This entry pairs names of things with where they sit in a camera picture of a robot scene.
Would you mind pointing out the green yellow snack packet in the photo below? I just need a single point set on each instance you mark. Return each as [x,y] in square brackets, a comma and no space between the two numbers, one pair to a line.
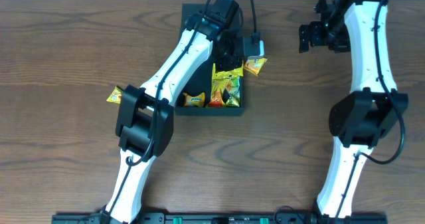
[233,89]

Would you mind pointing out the yellow Le-mond biscuit packet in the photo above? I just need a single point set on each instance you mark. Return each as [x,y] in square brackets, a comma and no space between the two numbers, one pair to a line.
[254,66]

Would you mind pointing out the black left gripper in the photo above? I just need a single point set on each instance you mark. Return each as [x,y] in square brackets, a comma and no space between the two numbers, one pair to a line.
[233,64]

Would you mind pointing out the yellow Julie's peanut butter packet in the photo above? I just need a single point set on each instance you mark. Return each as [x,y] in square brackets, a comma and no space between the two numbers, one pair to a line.
[194,101]

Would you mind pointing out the black gift box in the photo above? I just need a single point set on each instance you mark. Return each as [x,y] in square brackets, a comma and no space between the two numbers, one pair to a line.
[201,79]

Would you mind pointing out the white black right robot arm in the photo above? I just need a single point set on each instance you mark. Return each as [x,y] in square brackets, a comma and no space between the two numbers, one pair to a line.
[367,114]

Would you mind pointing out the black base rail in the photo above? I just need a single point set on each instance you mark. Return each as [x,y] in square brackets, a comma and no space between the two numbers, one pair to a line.
[283,218]

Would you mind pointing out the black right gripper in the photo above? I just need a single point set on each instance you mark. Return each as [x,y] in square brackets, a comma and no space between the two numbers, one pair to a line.
[313,28]

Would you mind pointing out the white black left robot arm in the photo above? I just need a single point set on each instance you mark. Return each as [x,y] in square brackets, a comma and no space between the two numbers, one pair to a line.
[145,118]

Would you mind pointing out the yellow Apollo cake packet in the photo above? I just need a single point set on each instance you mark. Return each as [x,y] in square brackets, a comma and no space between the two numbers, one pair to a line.
[116,95]
[219,75]

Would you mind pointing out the yellow orange snack packet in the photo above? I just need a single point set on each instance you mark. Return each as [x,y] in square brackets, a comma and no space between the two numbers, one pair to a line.
[217,91]

